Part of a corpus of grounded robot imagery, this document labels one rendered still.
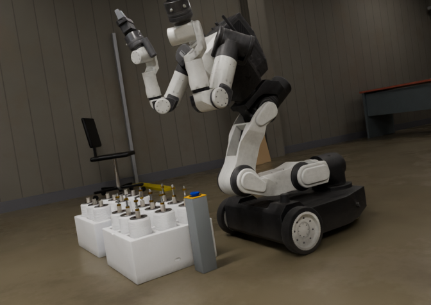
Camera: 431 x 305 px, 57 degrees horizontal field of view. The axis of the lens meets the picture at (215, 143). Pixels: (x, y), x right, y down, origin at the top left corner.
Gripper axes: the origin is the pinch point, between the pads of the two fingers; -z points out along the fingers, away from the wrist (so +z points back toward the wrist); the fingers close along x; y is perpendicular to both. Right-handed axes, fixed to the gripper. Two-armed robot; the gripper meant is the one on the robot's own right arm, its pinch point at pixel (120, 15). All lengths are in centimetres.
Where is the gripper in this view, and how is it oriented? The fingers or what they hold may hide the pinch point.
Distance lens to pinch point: 211.2
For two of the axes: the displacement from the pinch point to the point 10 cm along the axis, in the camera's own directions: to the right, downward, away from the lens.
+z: 5.0, 8.7, -0.1
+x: -1.8, 1.0, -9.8
